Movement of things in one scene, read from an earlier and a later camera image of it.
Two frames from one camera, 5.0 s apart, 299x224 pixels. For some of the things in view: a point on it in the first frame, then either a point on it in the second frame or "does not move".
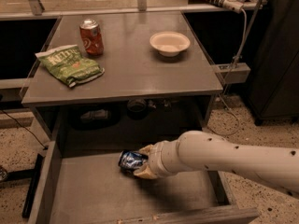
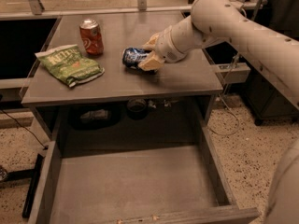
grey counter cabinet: x=121 y=80 does not move
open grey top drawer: x=90 y=188 does not move
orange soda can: x=92 y=37 does not move
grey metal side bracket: x=234 y=72 does not move
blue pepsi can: x=129 y=161 to x=132 y=56
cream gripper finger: x=147 y=149 to x=150 y=44
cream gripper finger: x=145 y=173 to x=150 y=63
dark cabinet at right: x=273 y=92 does not move
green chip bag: x=66 y=63 does not move
